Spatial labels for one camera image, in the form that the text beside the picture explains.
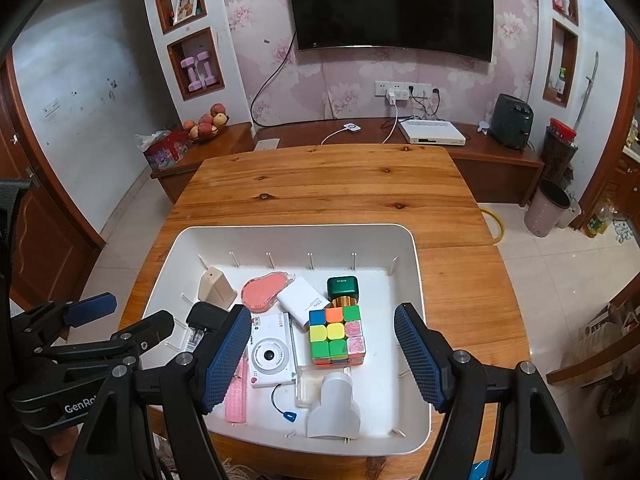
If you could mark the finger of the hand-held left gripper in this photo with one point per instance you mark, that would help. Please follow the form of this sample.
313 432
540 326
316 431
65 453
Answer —
145 327
90 307

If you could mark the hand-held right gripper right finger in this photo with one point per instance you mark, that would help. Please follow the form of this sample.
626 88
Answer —
422 357

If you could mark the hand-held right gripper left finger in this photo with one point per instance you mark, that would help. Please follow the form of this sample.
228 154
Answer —
225 360

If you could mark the clear plastic box with label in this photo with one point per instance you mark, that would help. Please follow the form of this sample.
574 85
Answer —
194 344

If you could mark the long pink case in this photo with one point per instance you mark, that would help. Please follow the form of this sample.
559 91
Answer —
236 395

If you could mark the white compact camera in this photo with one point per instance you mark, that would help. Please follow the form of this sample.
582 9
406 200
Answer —
270 352

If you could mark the black charger plug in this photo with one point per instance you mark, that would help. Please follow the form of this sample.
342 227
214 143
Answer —
205 317

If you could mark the white plastic tray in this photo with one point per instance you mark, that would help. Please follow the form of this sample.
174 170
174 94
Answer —
380 310

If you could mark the beige wooden box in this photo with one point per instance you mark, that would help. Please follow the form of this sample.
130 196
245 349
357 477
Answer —
215 287

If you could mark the pink oval case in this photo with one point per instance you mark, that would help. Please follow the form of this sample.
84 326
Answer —
262 292

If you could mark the small clear plastic box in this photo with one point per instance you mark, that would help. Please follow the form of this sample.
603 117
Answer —
307 387

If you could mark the colourful puzzle cube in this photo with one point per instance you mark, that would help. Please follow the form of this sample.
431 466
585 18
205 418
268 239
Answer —
335 335

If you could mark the white power adapter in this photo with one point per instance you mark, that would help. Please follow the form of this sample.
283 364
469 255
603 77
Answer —
302 300

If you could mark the white plastic adapter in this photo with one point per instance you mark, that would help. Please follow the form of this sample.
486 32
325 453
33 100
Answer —
335 405

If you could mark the green and gold bottle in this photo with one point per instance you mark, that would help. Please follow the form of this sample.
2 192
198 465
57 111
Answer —
343 289

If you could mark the brown wooden door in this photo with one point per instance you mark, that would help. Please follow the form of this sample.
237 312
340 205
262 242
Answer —
45 230

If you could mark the beige fringed rug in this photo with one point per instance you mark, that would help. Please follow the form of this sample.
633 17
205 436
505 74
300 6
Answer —
240 472

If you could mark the wooden chair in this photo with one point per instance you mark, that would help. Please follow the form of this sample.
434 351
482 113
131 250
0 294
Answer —
585 370

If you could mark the red printed box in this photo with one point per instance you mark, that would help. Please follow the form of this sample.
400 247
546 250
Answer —
165 153

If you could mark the printed cardboard box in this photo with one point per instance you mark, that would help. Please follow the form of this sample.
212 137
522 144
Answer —
600 327

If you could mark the grey trash bin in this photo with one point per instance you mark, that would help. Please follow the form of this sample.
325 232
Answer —
545 211

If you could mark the fruit bowl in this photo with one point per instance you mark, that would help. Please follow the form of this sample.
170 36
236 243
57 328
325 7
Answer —
210 135

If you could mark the white plastic container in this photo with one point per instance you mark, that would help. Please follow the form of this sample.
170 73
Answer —
573 215

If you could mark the yellow oil bottle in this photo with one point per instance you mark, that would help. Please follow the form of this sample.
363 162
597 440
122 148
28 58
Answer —
596 226

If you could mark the grey flat pad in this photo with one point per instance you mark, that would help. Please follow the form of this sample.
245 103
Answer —
266 144

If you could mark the white set-top box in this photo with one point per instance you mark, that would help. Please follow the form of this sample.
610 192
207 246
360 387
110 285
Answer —
430 132

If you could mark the wooden television cabinet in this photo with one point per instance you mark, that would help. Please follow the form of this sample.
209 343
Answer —
300 132

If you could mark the dark green speaker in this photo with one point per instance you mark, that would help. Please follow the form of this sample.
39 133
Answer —
510 120

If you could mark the small green bottle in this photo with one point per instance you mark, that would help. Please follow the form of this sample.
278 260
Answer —
559 84

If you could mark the framed picture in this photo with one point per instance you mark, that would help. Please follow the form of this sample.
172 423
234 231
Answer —
185 5

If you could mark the grey long rod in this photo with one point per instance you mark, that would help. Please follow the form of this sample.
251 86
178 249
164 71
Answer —
592 72

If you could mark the black flat television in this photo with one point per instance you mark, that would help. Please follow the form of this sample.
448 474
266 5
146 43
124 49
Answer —
390 5

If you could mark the small white cup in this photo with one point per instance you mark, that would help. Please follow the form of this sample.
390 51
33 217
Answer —
566 6

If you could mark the white light switch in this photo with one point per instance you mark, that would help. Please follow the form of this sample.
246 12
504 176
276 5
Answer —
51 109

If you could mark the white wall charger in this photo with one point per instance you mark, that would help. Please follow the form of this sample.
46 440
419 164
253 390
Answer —
392 98

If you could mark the white wall socket strip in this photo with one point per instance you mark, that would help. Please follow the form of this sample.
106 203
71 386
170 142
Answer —
407 87

